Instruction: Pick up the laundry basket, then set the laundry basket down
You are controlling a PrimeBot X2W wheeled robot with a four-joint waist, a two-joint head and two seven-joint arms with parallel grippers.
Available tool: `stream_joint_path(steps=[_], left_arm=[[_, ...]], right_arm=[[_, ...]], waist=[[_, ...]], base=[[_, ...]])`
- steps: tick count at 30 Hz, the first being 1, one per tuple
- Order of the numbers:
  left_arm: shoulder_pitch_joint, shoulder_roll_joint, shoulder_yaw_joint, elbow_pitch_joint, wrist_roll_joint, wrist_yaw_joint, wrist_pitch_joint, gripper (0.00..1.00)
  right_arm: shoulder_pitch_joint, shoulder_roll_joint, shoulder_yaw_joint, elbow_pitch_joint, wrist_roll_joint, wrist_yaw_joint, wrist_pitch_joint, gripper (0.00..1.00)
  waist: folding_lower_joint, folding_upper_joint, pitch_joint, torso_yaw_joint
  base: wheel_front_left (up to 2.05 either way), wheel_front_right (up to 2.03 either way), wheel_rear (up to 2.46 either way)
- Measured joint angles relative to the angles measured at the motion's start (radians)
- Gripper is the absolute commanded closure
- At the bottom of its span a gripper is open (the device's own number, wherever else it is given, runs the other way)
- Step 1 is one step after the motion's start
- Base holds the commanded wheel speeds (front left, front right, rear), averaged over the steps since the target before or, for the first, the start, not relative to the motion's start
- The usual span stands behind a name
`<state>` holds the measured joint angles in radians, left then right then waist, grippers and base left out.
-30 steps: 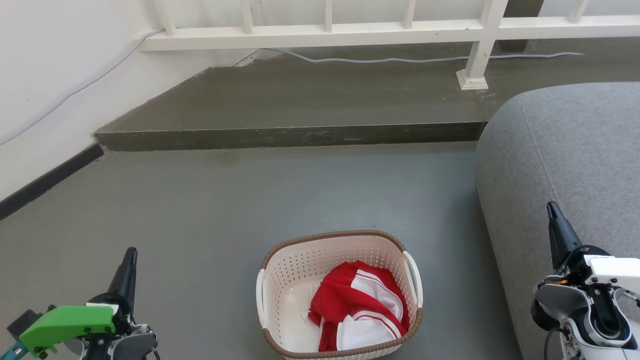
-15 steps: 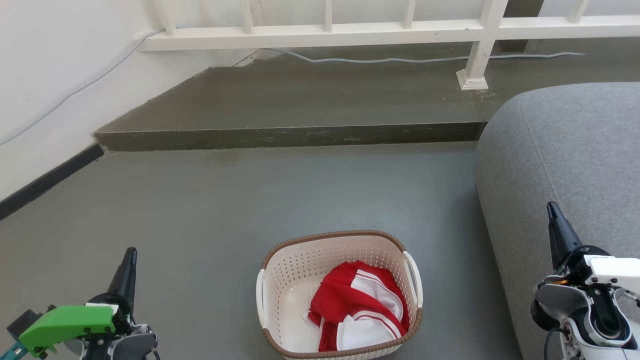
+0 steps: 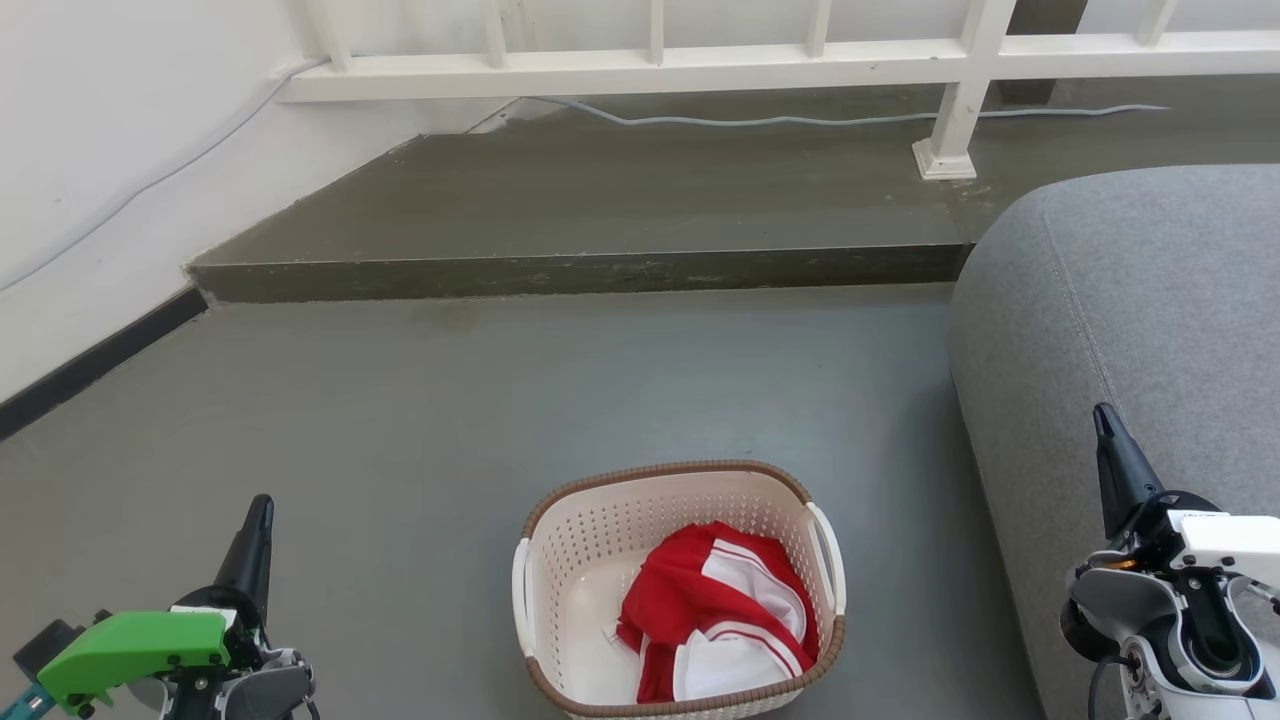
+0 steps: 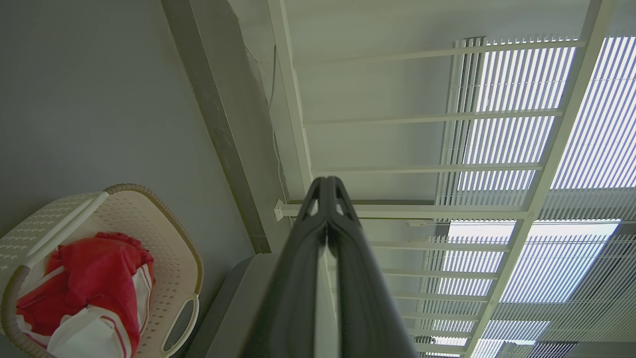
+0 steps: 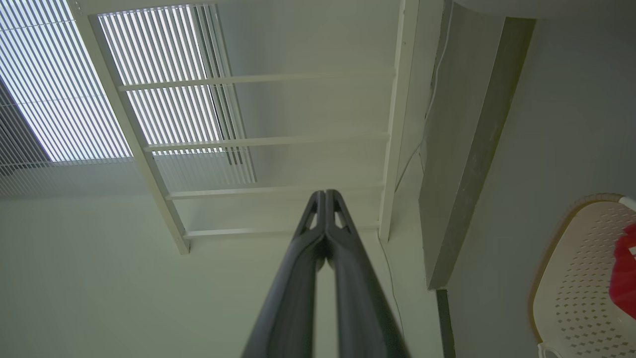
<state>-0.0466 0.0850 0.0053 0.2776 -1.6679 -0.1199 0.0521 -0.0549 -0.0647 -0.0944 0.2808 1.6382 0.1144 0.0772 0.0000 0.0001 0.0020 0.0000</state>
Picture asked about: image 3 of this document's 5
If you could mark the cream laundry basket brown rim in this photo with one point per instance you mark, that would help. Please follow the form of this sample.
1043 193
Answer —
580 570

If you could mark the raised concrete step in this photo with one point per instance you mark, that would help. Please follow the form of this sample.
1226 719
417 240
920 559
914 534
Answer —
600 210

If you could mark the dark pillar behind railing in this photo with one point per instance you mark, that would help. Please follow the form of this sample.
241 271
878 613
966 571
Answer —
1040 20

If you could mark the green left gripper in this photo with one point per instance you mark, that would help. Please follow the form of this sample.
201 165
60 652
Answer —
130 650

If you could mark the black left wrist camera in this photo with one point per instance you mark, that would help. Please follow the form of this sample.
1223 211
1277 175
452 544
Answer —
45 645

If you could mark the white wooden railing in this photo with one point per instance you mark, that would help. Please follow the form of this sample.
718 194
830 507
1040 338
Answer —
700 70

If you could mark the black baseboard strip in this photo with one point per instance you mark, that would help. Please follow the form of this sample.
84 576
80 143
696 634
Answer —
100 360

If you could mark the red and white garment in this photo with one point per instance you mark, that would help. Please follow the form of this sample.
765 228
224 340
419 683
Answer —
680 600

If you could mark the grey fabric sofa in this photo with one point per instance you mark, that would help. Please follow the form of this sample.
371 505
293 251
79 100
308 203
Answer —
1140 300

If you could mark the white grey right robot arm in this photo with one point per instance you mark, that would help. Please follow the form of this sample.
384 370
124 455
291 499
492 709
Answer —
1180 640

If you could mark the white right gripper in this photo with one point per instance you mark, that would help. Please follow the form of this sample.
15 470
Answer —
1220 545

